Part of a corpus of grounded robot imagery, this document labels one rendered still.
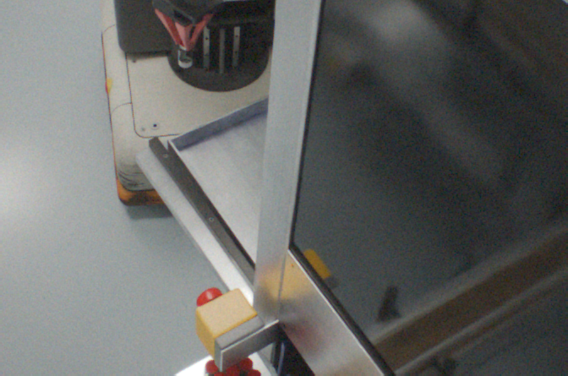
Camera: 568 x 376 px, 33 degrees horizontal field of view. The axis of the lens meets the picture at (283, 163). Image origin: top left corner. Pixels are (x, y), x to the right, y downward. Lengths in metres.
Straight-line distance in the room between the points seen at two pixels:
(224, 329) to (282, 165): 0.32
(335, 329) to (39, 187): 1.71
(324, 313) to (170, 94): 1.48
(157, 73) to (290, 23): 1.72
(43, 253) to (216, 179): 1.07
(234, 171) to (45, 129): 1.32
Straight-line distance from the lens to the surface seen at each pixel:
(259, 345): 1.38
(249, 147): 1.70
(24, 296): 2.59
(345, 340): 1.17
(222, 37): 2.55
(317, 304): 1.19
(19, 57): 3.12
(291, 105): 1.01
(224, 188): 1.64
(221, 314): 1.34
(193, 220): 1.61
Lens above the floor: 2.21
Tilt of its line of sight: 52 degrees down
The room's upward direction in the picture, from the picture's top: 6 degrees clockwise
